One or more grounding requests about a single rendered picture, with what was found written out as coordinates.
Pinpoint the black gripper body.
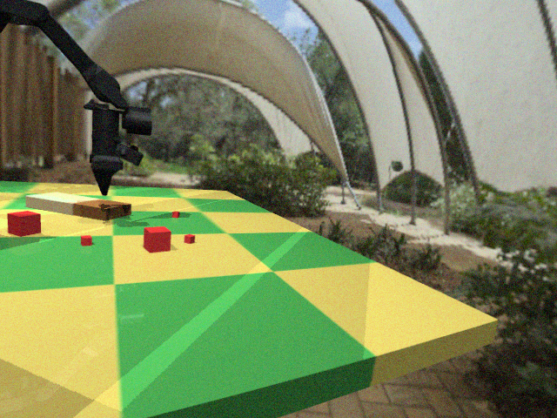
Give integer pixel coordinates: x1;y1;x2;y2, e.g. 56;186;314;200
90;130;123;171

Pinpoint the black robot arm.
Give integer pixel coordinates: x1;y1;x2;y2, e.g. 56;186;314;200
0;0;152;166

